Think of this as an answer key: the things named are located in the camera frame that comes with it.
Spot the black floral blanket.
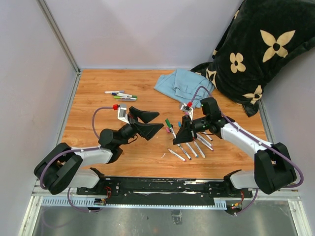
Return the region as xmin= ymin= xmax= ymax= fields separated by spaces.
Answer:
xmin=192 ymin=0 xmax=315 ymax=117

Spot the light blue cloth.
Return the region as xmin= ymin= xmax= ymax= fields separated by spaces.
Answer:
xmin=154 ymin=69 xmax=215 ymax=108

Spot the pink marker pen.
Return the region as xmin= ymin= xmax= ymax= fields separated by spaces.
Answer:
xmin=197 ymin=134 xmax=212 ymax=147

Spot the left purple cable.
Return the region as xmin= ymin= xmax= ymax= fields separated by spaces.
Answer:
xmin=39 ymin=107 xmax=115 ymax=213

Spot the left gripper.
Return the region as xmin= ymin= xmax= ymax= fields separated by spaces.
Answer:
xmin=117 ymin=107 xmax=164 ymax=147

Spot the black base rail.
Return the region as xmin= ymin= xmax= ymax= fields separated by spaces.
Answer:
xmin=76 ymin=177 xmax=252 ymax=207

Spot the green cap marker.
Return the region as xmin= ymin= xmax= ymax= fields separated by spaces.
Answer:
xmin=165 ymin=119 xmax=176 ymax=138

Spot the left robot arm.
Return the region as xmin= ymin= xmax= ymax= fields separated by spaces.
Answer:
xmin=33 ymin=104 xmax=163 ymax=195

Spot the red pink cap marker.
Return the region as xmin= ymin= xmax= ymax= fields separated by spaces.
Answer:
xmin=168 ymin=149 xmax=186 ymax=162

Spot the light blue cap marker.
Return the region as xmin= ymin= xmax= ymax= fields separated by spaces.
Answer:
xmin=186 ymin=143 xmax=198 ymax=158

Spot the magenta cap marker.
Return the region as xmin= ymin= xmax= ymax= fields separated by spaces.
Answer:
xmin=197 ymin=134 xmax=214 ymax=151

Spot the dark blue cap marker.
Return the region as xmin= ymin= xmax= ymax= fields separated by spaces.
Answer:
xmin=178 ymin=145 xmax=192 ymax=160

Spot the light green marker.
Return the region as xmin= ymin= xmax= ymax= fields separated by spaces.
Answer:
xmin=114 ymin=96 xmax=137 ymax=100

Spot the white slim marker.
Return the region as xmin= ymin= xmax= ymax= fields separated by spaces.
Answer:
xmin=193 ymin=141 xmax=206 ymax=158

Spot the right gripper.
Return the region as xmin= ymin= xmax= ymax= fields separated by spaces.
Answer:
xmin=172 ymin=115 xmax=210 ymax=145

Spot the lavender marker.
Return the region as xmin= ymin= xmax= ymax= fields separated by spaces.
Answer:
xmin=118 ymin=99 xmax=136 ymax=102

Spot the aluminium corner post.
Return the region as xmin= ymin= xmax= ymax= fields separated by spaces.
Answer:
xmin=35 ymin=0 xmax=81 ymax=74

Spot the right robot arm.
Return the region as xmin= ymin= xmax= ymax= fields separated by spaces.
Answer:
xmin=173 ymin=97 xmax=297 ymax=197

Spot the navy green marker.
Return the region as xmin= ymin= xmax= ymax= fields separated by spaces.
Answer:
xmin=111 ymin=92 xmax=137 ymax=98

